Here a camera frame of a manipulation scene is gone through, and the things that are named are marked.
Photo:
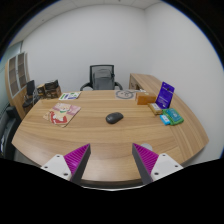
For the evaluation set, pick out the purple card package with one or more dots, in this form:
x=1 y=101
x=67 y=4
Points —
x=165 y=95

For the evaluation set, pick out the brown printed cardboard box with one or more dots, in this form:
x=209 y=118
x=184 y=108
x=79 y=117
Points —
x=55 y=92

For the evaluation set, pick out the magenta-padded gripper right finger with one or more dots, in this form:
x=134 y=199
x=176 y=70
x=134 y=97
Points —
x=165 y=165

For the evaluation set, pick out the grey backpack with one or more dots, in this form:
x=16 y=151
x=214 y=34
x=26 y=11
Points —
x=103 y=80

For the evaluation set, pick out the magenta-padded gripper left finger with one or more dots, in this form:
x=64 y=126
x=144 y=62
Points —
x=59 y=165

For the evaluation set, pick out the orange-brown cardboard box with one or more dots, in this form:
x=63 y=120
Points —
x=145 y=98

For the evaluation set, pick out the small black chair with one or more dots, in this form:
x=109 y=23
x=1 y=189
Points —
x=30 y=88

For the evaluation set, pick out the wooden side desk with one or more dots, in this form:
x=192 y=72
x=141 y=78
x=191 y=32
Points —
x=145 y=80

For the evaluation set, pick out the small blue packet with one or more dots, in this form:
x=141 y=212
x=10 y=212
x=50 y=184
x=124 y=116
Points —
x=165 y=120

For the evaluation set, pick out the small tan box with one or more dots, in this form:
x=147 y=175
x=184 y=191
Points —
x=155 y=108

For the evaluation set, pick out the black computer mouse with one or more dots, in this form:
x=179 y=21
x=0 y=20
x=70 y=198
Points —
x=114 y=117

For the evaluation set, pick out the white sticker sheet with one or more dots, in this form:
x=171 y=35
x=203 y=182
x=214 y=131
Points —
x=69 y=96

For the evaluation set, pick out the small brown cardboard box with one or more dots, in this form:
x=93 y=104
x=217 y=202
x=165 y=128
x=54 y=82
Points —
x=40 y=89

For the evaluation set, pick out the black mesh office chair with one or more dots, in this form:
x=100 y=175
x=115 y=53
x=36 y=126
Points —
x=100 y=67

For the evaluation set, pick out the wooden shelf unit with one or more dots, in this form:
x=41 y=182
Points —
x=15 y=76

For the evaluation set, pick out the black product box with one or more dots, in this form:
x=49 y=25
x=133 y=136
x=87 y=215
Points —
x=51 y=84

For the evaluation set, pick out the black leather sofa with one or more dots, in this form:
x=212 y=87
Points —
x=8 y=130

